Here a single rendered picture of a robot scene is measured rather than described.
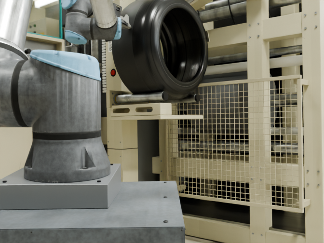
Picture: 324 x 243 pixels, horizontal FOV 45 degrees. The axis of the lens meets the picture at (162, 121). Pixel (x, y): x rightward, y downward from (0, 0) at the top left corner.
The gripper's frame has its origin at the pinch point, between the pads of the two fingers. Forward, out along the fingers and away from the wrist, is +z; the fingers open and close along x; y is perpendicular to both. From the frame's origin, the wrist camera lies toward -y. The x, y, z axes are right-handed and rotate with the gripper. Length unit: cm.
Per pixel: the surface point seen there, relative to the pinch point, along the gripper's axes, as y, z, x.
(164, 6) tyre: 12.9, 12.3, -11.4
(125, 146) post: -56, 29, 26
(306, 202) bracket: -80, 80, -59
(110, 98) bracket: -31.1, 13.2, 23.7
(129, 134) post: -49, 32, 26
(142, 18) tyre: 4.7, 2.5, -6.7
